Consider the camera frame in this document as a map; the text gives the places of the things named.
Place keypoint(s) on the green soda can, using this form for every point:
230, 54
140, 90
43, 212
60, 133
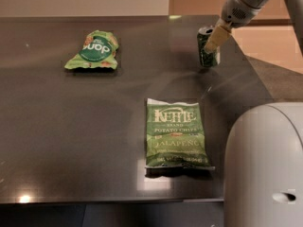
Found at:
211, 59

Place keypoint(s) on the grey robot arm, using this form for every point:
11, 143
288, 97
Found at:
263, 166

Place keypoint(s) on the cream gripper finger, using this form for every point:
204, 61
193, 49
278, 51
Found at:
218, 37

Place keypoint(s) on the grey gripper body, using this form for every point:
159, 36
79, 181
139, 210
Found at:
234, 12

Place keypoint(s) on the green snack bag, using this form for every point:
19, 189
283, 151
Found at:
99, 51

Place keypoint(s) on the green Kettle jalapeno chips bag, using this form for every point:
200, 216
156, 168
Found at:
175, 136

